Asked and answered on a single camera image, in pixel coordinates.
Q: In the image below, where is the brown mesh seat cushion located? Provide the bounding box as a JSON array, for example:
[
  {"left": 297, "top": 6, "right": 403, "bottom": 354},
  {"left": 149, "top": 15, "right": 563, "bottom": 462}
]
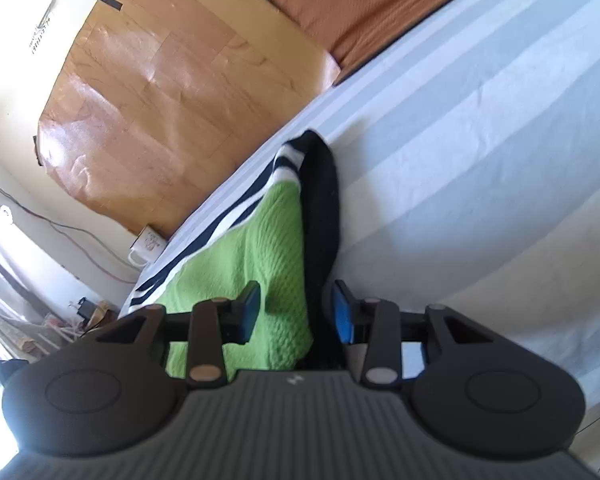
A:
[{"left": 266, "top": 0, "right": 489, "bottom": 87}]

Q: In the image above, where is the wood-grain wall sheet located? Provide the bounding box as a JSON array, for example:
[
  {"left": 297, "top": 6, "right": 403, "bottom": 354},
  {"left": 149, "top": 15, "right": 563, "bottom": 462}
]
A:
[{"left": 32, "top": 0, "right": 342, "bottom": 241}]

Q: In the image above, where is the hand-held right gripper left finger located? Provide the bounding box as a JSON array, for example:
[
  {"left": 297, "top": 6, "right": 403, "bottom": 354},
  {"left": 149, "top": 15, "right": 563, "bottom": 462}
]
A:
[{"left": 95, "top": 280, "right": 262, "bottom": 391}]

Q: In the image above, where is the blue white striped bedsheet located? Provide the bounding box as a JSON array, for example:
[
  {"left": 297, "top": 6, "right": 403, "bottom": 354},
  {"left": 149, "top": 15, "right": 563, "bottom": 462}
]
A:
[{"left": 115, "top": 0, "right": 600, "bottom": 461}]

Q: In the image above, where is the dark cable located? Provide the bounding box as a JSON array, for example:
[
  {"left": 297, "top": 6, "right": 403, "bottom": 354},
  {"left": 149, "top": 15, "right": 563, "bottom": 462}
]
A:
[{"left": 0, "top": 177, "right": 136, "bottom": 271}]

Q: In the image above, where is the black and green knit sweater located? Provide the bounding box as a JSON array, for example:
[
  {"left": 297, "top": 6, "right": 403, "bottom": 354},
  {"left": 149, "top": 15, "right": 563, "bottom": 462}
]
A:
[{"left": 117, "top": 129, "right": 344, "bottom": 382}]

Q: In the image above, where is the red cable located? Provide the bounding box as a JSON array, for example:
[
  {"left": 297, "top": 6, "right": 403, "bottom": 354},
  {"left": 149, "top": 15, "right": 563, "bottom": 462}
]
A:
[{"left": 81, "top": 249, "right": 137, "bottom": 285}]

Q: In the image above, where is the white enamel mug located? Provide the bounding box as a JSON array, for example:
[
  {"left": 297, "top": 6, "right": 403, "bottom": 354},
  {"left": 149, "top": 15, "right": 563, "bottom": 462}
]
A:
[{"left": 127, "top": 225, "right": 169, "bottom": 269}]

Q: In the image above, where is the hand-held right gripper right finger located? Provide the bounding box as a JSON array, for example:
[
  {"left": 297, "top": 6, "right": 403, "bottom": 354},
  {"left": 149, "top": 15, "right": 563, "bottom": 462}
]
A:
[{"left": 331, "top": 279, "right": 499, "bottom": 391}]

